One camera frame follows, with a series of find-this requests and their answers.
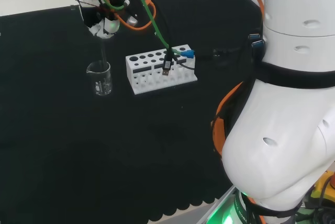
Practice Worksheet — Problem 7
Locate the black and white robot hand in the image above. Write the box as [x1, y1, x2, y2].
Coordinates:
[78, 0, 121, 40]

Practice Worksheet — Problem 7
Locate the clear glass rod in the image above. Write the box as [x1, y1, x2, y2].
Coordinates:
[99, 38, 108, 71]

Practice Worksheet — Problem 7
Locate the clear glass beaker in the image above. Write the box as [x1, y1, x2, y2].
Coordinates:
[85, 60, 113, 96]

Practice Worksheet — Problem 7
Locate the white test tube rack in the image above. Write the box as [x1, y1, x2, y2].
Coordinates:
[125, 43, 198, 96]

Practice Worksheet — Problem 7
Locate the black bench cloth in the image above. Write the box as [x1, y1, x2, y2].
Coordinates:
[0, 0, 265, 224]

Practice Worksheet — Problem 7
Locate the yellow stop button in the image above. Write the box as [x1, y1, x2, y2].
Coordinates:
[310, 170, 335, 205]

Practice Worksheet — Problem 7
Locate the orange cable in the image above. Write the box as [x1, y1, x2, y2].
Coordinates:
[114, 0, 265, 224]

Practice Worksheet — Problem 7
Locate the green cable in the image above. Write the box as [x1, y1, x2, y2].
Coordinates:
[92, 0, 184, 55]

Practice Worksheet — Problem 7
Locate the black cable with usb plug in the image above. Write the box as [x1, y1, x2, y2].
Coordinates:
[135, 0, 196, 77]

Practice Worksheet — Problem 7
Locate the blue cable connector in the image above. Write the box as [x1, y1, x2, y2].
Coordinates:
[180, 49, 196, 60]

